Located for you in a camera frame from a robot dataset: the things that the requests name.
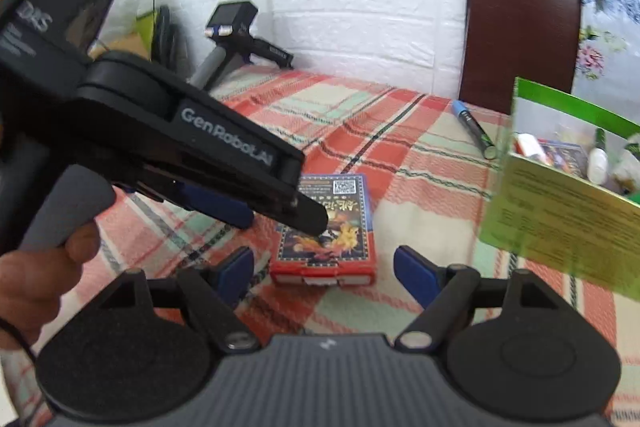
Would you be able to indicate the blue marker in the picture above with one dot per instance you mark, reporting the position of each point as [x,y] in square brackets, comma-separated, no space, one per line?
[472,127]

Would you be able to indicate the white and red tube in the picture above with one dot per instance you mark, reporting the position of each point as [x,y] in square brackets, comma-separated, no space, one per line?
[527,144]

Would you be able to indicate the dark brown chair back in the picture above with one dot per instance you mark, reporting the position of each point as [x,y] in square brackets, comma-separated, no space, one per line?
[520,32]

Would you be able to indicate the white bottle in box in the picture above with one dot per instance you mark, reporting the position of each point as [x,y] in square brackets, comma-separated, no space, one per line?
[597,159]

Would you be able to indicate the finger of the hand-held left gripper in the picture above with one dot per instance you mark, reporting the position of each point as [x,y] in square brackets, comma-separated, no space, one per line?
[310,217]
[220,207]

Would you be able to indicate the green cardboard box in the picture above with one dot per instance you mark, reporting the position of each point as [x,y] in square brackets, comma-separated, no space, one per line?
[550,217]

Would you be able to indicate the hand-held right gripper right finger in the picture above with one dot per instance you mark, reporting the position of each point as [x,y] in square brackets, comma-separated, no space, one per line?
[415,272]

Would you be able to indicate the floral curtain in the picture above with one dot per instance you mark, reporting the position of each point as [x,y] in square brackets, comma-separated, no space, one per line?
[610,47]

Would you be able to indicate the person's left hand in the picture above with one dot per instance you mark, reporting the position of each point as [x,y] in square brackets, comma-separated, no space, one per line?
[30,287]

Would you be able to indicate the plaid bed sheet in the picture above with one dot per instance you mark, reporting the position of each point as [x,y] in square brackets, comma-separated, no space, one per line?
[400,147]

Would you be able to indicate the green board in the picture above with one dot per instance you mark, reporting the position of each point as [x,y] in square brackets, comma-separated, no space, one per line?
[147,24]

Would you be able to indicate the black round frame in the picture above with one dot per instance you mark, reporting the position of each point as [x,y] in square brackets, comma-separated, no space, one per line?
[167,42]

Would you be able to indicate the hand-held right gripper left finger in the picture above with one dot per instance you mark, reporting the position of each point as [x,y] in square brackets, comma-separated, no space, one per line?
[235,272]

